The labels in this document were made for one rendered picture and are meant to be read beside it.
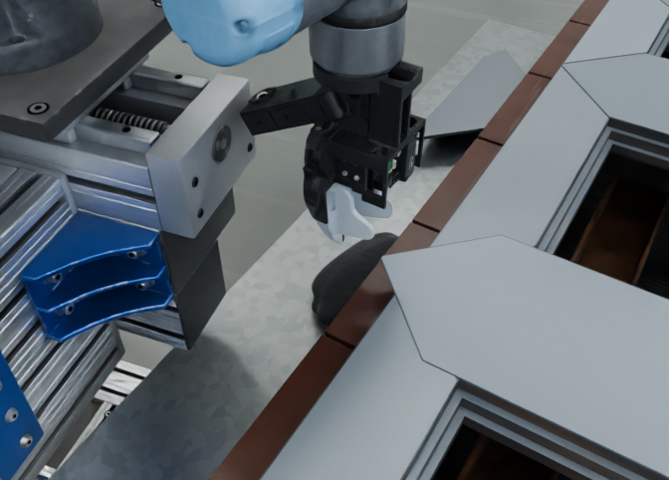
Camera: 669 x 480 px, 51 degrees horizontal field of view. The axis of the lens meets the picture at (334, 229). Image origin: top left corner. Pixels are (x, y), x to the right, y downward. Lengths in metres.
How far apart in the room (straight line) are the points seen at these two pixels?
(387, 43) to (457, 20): 2.47
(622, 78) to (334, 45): 0.56
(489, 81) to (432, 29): 1.72
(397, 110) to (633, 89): 0.50
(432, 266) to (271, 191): 1.43
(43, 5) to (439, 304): 0.42
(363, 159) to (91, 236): 0.26
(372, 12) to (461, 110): 0.64
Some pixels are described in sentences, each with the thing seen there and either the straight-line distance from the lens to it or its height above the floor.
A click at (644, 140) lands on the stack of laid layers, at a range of 0.94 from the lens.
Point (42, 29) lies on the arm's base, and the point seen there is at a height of 1.07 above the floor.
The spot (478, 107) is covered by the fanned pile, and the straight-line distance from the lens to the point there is 1.16.
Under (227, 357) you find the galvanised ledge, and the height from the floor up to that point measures 0.68.
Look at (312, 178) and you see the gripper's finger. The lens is 0.62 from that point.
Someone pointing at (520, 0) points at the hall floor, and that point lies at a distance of 3.23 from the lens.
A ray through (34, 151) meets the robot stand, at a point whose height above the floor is 0.96.
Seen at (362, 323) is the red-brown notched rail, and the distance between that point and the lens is 0.67.
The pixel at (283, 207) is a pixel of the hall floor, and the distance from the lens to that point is 2.03.
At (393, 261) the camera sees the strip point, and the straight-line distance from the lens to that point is 0.69.
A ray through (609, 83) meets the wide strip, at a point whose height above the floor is 0.85.
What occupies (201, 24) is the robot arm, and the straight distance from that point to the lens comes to 0.44.
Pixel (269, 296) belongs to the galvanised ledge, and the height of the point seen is 0.68.
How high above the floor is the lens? 1.35
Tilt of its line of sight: 43 degrees down
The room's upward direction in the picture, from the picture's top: straight up
